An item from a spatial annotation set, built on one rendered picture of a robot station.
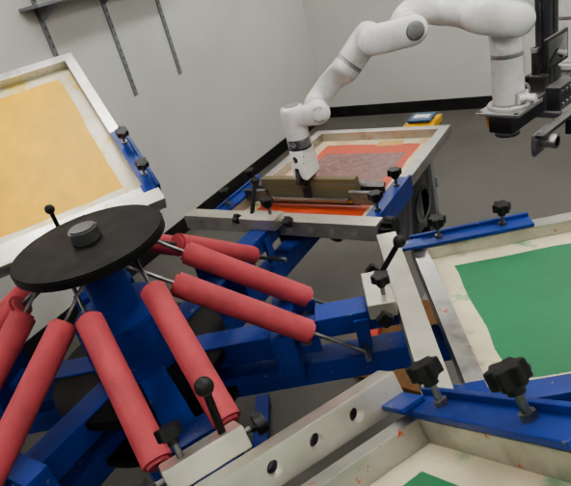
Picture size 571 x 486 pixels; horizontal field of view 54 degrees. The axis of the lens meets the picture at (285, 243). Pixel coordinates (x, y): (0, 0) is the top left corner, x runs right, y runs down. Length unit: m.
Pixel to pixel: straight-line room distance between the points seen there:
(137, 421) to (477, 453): 0.52
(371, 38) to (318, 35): 4.27
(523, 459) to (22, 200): 1.69
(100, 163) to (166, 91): 2.26
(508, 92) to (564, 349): 0.92
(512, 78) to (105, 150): 1.34
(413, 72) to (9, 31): 3.55
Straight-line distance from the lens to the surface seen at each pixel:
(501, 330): 1.24
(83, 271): 1.06
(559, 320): 1.27
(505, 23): 1.74
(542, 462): 0.62
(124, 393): 0.97
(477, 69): 5.46
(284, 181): 1.87
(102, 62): 3.87
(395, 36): 1.66
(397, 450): 0.78
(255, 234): 1.59
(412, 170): 1.91
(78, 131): 2.15
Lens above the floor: 1.74
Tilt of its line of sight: 28 degrees down
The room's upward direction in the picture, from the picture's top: 15 degrees counter-clockwise
